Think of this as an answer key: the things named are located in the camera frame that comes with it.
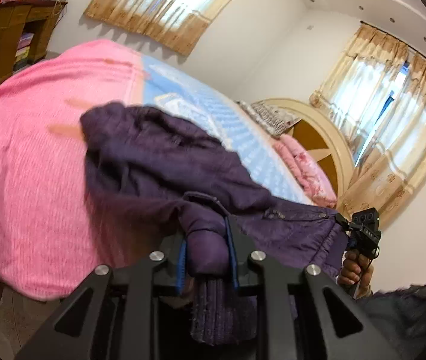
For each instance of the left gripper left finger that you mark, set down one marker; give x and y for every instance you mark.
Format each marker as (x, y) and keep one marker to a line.
(113, 313)

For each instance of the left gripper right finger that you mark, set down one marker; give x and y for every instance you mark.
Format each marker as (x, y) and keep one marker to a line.
(300, 313)

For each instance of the purple quilted jacket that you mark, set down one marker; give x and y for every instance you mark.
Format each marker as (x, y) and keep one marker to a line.
(152, 169)

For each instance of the right forearm dark sleeve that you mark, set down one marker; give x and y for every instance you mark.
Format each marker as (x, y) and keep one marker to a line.
(400, 316)

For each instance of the person's right hand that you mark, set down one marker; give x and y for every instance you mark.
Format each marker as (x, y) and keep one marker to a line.
(356, 270)

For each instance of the folded pink blanket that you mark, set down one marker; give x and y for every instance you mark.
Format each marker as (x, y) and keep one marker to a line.
(306, 171)

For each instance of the cream wooden headboard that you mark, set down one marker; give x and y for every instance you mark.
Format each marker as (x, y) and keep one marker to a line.
(322, 140)

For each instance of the pink and blue bedspread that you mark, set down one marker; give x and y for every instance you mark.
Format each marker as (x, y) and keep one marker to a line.
(48, 243)

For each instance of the patterned grey pillow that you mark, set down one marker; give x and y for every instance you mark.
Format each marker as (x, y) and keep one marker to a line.
(273, 120)

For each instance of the beige patterned window curtain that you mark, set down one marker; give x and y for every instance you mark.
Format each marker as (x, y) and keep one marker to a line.
(176, 24)

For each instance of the brown wooden desk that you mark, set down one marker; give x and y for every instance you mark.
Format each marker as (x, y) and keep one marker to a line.
(38, 17)

